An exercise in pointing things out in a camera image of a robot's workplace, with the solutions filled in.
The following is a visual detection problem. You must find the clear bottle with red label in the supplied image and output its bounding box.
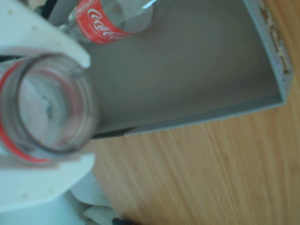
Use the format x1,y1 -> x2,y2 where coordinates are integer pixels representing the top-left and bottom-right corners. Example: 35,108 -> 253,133
57,0 -> 154,45
0,52 -> 101,165

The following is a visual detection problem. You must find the grey cardboard box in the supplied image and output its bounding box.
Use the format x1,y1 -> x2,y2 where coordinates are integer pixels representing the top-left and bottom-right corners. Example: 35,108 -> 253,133
49,0 -> 295,141

